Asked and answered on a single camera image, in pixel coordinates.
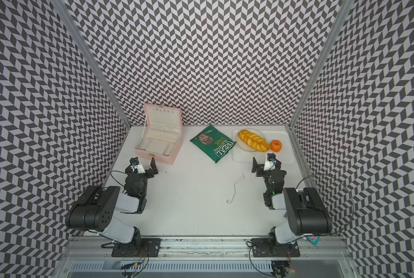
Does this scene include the pink jewelry box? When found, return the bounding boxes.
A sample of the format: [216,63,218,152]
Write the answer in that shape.
[135,104,183,164]

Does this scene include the silver jewelry chain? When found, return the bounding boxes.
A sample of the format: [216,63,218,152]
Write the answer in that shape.
[227,173,245,205]

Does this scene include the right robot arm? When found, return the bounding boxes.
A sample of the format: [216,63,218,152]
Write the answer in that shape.
[251,154,333,247]

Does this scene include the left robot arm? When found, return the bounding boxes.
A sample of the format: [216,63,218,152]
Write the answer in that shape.
[65,157,158,257]

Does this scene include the braided bread loaf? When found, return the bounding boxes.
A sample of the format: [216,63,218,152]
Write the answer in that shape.
[238,130,271,152]

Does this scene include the clear glass plate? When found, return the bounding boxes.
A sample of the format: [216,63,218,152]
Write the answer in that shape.
[237,130,270,152]

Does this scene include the small orange pumpkin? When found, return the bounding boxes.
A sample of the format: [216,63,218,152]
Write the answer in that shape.
[270,140,283,152]

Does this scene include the green snack bag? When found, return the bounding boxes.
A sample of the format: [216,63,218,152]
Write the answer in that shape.
[190,125,236,163]

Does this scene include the teal candy bag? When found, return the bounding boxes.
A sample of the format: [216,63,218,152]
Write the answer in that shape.
[307,236,320,246]

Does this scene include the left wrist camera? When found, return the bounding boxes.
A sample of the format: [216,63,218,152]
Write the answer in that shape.
[129,157,146,174]

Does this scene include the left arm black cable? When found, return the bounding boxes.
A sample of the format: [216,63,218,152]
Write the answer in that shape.
[109,170,128,190]

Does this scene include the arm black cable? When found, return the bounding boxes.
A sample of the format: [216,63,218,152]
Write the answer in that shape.
[295,174,355,237]
[109,170,128,190]

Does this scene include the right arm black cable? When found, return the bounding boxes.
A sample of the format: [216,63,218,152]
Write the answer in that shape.
[295,174,355,237]

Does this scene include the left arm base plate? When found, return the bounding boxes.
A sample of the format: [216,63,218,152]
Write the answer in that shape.
[111,238,161,258]

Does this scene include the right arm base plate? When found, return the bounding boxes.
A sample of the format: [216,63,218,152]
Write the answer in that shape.
[248,238,300,258]

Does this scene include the aluminium mounting rail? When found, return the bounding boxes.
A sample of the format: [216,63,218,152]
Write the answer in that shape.
[59,235,354,261]

